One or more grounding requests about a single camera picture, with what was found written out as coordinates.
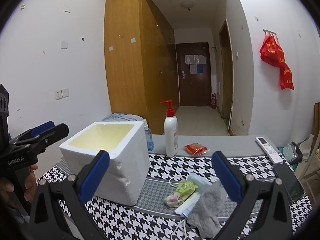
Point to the white lotion pump bottle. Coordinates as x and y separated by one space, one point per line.
170 130

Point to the white remote control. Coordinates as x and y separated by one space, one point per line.
272 154

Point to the wall hook rack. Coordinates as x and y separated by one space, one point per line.
271 33

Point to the ceiling lamp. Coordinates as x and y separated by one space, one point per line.
187 5

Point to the pink candy packet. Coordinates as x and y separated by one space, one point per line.
173 200

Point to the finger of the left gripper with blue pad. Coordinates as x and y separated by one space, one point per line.
34 131

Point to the grey towel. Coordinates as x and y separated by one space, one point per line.
203 216

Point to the blue face mask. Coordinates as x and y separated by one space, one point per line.
201 182

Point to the white face mask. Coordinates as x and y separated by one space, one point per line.
185 209

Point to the grey covered bundle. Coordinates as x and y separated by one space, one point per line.
122 117

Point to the white foam box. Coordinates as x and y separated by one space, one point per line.
128 164

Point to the red plastic bags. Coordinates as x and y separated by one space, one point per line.
272 53

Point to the houndstooth table mat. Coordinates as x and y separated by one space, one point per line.
150 218

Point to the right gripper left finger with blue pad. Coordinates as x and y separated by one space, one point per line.
79 189

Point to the red snack packet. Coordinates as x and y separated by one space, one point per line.
195 149

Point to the black smartphone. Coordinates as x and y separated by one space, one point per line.
292 185

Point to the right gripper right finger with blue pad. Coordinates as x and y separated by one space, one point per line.
240 190

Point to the white wall switch plate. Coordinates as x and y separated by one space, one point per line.
64 45

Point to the dark brown entrance door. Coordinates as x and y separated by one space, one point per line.
194 74

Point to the wall socket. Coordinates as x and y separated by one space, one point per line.
60 94

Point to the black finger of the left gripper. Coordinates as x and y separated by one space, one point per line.
51 136

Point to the green tissue packet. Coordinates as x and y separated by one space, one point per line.
185 189

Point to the wooden wardrobe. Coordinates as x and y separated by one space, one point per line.
140 60

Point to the wooden side door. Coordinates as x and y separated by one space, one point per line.
227 75

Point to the red fire extinguisher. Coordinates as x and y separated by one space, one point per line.
214 101

